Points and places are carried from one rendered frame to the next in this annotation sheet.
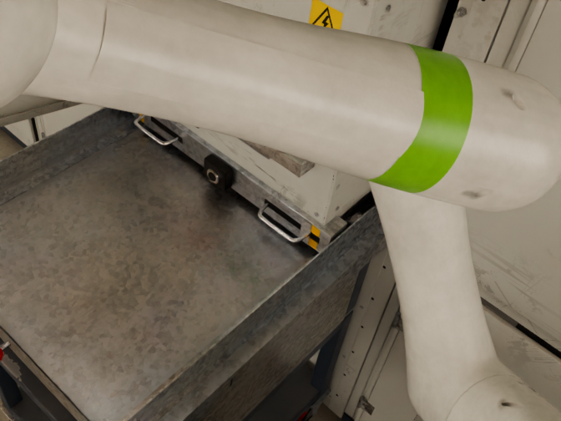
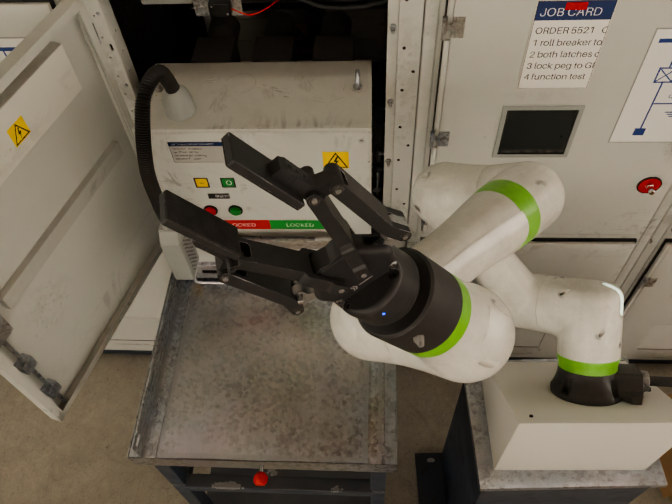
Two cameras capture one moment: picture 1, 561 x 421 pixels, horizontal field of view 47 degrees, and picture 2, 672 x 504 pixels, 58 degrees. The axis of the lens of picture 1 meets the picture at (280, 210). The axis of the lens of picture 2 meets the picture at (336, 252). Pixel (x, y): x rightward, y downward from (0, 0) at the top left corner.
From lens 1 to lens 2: 62 cm
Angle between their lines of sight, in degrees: 19
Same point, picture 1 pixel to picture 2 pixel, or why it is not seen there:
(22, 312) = (255, 443)
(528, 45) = (442, 103)
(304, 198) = not seen: hidden behind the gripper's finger
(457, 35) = (392, 114)
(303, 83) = (491, 244)
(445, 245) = not seen: hidden behind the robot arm
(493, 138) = (547, 206)
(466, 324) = (519, 270)
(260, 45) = (473, 244)
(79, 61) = not seen: hidden behind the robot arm
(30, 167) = (161, 360)
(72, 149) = (170, 329)
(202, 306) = (344, 358)
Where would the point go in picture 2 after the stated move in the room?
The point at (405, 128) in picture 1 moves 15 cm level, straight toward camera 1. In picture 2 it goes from (524, 230) to (582, 310)
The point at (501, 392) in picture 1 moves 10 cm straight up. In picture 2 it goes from (554, 289) to (566, 262)
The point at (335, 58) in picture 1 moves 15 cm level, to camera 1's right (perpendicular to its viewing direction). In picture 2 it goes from (491, 225) to (567, 181)
